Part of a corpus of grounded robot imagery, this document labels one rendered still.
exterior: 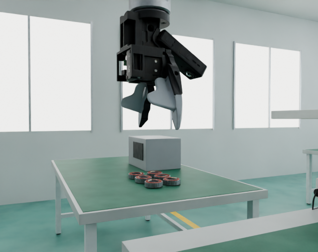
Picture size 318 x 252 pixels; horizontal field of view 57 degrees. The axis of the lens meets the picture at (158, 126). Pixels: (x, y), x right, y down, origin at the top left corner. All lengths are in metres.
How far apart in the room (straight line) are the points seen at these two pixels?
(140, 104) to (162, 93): 0.11
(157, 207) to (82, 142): 3.15
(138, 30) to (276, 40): 6.13
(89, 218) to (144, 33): 1.03
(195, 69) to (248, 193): 1.32
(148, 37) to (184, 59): 0.08
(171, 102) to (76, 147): 4.09
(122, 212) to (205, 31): 4.50
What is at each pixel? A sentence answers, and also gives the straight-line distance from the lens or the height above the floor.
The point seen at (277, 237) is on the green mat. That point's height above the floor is 0.75.
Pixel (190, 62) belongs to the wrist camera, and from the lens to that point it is 0.55.
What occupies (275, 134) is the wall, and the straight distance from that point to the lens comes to 6.41.
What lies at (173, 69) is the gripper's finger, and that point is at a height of 1.25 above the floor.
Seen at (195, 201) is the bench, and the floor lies 0.74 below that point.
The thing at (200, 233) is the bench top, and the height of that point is 0.75.
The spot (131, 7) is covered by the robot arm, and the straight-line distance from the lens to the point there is 0.54.
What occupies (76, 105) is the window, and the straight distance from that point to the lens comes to 4.51.
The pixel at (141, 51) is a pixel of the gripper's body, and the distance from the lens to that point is 0.49.
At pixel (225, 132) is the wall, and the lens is 5.58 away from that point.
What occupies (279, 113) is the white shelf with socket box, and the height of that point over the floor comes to 1.19.
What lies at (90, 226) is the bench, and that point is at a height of 0.67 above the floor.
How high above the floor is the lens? 1.17
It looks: 1 degrees down
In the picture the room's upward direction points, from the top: straight up
